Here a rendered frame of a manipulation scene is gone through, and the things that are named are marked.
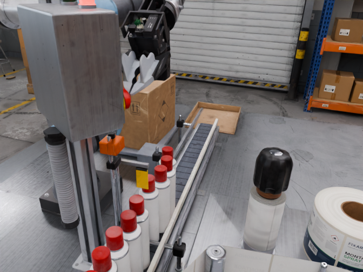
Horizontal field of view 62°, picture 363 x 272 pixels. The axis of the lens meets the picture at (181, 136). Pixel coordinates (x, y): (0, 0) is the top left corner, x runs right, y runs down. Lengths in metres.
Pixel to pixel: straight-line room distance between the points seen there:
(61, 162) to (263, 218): 0.47
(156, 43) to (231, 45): 4.43
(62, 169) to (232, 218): 0.56
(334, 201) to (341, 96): 3.62
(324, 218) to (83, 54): 0.64
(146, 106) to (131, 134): 0.16
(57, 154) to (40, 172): 0.76
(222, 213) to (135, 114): 0.56
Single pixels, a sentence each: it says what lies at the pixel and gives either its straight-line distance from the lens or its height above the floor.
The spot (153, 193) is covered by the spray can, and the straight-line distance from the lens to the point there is 0.76.
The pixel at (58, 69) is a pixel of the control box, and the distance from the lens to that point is 0.46.
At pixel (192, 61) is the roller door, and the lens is 5.19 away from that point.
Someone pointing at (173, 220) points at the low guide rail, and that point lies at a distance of 0.89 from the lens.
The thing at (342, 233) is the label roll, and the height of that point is 1.02.
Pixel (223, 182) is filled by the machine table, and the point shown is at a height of 0.83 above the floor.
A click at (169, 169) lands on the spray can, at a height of 1.06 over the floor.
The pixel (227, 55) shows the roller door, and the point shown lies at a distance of 5.02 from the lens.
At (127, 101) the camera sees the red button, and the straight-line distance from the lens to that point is 0.54.
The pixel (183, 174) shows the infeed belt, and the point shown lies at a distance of 1.13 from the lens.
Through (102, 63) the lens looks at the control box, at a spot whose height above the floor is 1.40.
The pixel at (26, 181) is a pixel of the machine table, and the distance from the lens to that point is 1.29.
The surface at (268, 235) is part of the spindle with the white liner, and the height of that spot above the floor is 0.97.
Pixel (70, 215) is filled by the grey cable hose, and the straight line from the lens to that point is 0.64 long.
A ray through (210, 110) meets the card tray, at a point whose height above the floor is 0.83.
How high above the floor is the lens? 1.51
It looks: 27 degrees down
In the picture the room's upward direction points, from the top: 2 degrees clockwise
